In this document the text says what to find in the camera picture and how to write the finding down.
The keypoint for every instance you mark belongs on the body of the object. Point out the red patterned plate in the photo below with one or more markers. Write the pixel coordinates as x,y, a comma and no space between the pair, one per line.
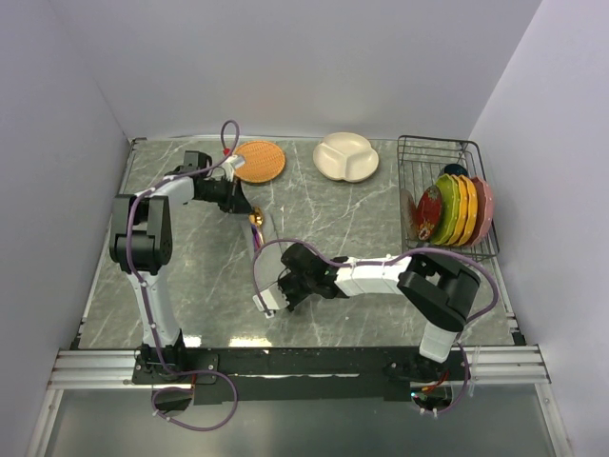
428,214

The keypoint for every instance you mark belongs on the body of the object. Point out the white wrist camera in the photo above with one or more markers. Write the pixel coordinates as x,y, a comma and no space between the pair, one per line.
272,300
231,163

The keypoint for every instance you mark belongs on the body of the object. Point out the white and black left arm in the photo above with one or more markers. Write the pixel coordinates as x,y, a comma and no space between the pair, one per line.
141,244

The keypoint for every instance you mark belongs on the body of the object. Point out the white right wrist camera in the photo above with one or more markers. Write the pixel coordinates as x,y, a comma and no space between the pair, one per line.
272,300

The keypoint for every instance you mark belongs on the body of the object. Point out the black wire dish rack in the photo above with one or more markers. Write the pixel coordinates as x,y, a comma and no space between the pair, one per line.
421,160

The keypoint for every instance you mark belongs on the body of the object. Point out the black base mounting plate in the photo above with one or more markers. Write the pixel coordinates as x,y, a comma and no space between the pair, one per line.
286,374

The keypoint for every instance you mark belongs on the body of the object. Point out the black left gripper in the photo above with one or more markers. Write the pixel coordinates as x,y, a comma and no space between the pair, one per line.
236,200

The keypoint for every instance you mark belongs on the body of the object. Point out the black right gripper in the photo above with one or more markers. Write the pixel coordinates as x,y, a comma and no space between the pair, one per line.
283,285

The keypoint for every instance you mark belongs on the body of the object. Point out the aluminium frame rail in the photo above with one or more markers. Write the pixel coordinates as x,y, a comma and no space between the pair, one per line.
111,369

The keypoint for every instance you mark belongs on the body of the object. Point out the orange woven round coaster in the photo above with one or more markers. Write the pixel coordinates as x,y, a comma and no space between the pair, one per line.
264,161

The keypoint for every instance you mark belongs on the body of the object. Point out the green scalloped plate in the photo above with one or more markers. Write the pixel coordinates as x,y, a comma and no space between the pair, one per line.
451,197

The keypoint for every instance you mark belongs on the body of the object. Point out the yellow scalloped plate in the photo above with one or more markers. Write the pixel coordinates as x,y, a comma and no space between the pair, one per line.
458,238

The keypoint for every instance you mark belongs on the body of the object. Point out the cream divided plate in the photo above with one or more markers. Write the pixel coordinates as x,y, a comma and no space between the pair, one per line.
346,156

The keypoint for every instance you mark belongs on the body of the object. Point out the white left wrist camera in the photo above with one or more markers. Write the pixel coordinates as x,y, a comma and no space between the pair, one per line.
231,163

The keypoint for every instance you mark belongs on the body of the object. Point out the gold spoon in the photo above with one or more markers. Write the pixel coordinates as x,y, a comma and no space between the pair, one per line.
256,218

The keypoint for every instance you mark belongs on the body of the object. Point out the dark blue bowl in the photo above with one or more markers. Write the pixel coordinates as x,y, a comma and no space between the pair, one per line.
455,169

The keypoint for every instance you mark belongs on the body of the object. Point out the iridescent purple knife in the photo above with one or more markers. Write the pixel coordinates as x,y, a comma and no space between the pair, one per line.
258,239

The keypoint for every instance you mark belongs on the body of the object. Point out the orange scalloped plate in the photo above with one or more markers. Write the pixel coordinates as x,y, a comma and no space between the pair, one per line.
472,188

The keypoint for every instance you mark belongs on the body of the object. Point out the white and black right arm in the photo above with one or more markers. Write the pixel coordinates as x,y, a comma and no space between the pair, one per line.
441,288

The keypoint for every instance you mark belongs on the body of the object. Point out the grey cloth napkin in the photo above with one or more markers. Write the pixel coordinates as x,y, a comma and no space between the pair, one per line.
268,266

